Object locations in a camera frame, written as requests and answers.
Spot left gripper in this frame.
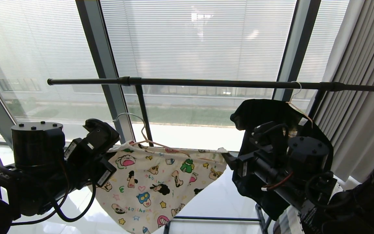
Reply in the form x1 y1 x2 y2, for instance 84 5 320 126
64 153 117 192

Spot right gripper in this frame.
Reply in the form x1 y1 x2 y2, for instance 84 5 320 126
237 153 272 182

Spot black garment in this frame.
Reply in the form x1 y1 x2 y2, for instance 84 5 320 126
230 99 334 221

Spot pink clothes hanger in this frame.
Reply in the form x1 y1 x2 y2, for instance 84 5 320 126
113 113 191 159
286 81 314 128

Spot cream printed garment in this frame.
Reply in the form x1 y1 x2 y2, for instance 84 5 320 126
90 141 229 234

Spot white laundry basket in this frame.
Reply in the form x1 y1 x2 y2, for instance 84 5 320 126
273 182 345 234

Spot black clothes rack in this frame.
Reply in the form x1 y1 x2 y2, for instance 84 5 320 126
47 77 374 234

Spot window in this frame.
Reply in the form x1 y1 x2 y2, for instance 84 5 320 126
0 0 350 153

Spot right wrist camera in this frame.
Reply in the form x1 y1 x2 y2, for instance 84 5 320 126
251 122 288 153

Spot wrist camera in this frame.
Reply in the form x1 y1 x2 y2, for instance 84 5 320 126
251 122 288 153
64 119 121 160

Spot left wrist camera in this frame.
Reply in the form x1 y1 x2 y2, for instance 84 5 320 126
64 119 121 160

